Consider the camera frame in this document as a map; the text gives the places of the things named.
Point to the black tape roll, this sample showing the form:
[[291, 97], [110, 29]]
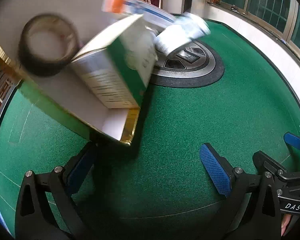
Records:
[[27, 60]]

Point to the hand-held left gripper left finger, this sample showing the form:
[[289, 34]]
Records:
[[81, 170]]

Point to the person's right hand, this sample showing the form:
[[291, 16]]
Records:
[[285, 226]]

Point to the wooden chair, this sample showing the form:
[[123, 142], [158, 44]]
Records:
[[0, 87]]

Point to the round table control panel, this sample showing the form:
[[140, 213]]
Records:
[[202, 67]]

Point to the long white blue-striped box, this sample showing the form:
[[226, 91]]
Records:
[[140, 7]]

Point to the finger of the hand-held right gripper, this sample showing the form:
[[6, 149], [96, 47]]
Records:
[[293, 141], [262, 158]]

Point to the white and blue small packet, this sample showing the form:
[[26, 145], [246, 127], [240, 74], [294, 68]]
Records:
[[193, 25]]

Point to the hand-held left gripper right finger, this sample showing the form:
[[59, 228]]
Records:
[[215, 170]]

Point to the green and white carton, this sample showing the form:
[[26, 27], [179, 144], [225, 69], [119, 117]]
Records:
[[115, 75]]

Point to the gold-rimmed green cardboard box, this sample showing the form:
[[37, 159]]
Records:
[[65, 97]]

